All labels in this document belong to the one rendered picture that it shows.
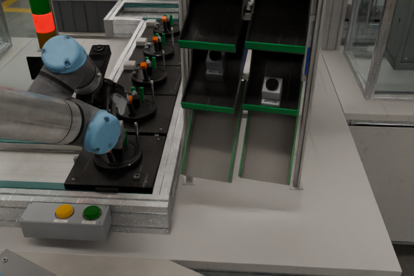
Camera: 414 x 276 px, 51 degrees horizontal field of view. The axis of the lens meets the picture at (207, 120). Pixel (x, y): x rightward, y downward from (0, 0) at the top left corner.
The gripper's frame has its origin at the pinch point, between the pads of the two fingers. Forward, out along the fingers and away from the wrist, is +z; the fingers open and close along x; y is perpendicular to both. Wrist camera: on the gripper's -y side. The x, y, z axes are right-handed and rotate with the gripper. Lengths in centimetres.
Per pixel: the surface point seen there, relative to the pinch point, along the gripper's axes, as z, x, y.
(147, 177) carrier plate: 8.8, 10.0, 19.3
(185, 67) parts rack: -4.2, 20.1, -7.8
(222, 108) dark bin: -9.9, 30.2, 4.7
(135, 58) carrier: 60, -9, -38
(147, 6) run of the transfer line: 111, -18, -92
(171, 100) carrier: 36.9, 10.8, -12.2
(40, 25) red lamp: -6.7, -19.0, -17.8
